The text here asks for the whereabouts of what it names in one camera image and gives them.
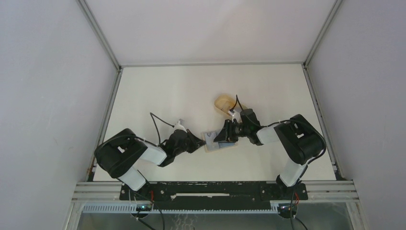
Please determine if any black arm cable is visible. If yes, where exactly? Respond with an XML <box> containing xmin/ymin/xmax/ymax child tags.
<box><xmin>149</xmin><ymin>113</ymin><xmax>175</xmax><ymax>145</ymax></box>
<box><xmin>230</xmin><ymin>94</ymin><xmax>327</xmax><ymax>230</ymax></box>

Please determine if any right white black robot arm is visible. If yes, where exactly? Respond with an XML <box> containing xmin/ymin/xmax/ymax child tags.
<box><xmin>213</xmin><ymin>109</ymin><xmax>327</xmax><ymax>199</ymax></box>

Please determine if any beige oval plastic tray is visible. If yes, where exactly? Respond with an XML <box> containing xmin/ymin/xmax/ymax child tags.
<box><xmin>214</xmin><ymin>94</ymin><xmax>241</xmax><ymax>118</ymax></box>

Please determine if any beige leather card holder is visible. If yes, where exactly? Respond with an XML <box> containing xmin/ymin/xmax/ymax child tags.
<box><xmin>203</xmin><ymin>129</ymin><xmax>238</xmax><ymax>153</ymax></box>

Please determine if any aluminium front frame rail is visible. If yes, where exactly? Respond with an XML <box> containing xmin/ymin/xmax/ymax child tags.
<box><xmin>71</xmin><ymin>181</ymin><xmax>360</xmax><ymax>203</ymax></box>

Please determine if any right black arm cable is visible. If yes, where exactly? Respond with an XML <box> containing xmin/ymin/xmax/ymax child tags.
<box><xmin>230</xmin><ymin>94</ymin><xmax>327</xmax><ymax>230</ymax></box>

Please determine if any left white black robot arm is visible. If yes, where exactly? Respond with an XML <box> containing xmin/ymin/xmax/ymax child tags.
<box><xmin>94</xmin><ymin>128</ymin><xmax>206</xmax><ymax>200</ymax></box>

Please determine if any right circuit board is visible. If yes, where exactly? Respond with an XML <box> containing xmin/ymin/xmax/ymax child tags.
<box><xmin>278</xmin><ymin>205</ymin><xmax>297</xmax><ymax>213</ymax></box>

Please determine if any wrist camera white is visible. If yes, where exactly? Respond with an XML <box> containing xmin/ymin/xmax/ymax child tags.
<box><xmin>173</xmin><ymin>119</ymin><xmax>187</xmax><ymax>132</ymax></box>
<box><xmin>228</xmin><ymin>109</ymin><xmax>241</xmax><ymax>123</ymax></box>

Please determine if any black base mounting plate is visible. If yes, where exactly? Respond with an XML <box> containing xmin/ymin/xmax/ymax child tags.
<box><xmin>119</xmin><ymin>181</ymin><xmax>309</xmax><ymax>211</ymax></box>

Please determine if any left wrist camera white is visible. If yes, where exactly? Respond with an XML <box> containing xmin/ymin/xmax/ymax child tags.
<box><xmin>173</xmin><ymin>119</ymin><xmax>187</xmax><ymax>132</ymax></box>

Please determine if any white slotted cable duct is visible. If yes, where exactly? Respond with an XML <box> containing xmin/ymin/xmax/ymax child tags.
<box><xmin>83</xmin><ymin>203</ymin><xmax>281</xmax><ymax>214</ymax></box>

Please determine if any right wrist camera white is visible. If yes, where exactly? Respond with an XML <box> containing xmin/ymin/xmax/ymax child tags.
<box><xmin>228</xmin><ymin>109</ymin><xmax>241</xmax><ymax>123</ymax></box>

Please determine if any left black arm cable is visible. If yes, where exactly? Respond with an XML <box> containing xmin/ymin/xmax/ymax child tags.
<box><xmin>149</xmin><ymin>113</ymin><xmax>175</xmax><ymax>145</ymax></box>

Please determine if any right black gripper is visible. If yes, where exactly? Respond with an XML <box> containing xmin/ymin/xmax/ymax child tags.
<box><xmin>213</xmin><ymin>119</ymin><xmax>250</xmax><ymax>143</ymax></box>

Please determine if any left green circuit board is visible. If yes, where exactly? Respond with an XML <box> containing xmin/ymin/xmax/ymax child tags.
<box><xmin>136</xmin><ymin>204</ymin><xmax>153</xmax><ymax>212</ymax></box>

